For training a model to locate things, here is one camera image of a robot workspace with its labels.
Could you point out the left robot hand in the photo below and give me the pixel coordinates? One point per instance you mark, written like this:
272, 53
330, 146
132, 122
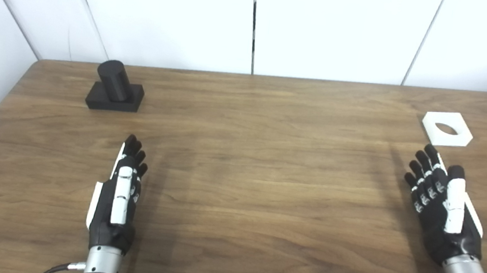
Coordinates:
121, 196

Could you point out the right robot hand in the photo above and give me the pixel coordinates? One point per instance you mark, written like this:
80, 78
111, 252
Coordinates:
452, 212

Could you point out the white square piece with hole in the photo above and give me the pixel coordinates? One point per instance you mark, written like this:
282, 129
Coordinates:
449, 139

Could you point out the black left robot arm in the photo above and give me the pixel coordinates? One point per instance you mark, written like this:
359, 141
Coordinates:
102, 262

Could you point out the black peg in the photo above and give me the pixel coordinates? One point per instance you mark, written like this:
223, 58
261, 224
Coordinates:
115, 89

